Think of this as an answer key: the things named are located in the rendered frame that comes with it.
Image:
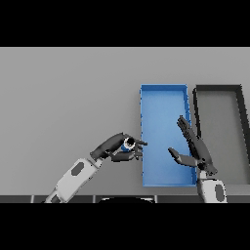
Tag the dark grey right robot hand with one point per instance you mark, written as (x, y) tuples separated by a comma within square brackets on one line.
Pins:
[(199, 149)]

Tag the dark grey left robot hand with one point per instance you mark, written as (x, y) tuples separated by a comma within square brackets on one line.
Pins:
[(109, 145)]

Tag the blue pipe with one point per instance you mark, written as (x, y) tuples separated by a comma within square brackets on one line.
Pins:
[(128, 144)]

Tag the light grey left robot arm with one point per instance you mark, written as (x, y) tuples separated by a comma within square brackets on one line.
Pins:
[(73, 179)]

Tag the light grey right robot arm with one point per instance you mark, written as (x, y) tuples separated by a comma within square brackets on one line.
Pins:
[(211, 190)]

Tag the dark grey bin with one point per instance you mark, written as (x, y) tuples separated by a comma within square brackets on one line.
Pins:
[(223, 130)]

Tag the blue bin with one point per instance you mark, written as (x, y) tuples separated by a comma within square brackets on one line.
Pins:
[(164, 133)]

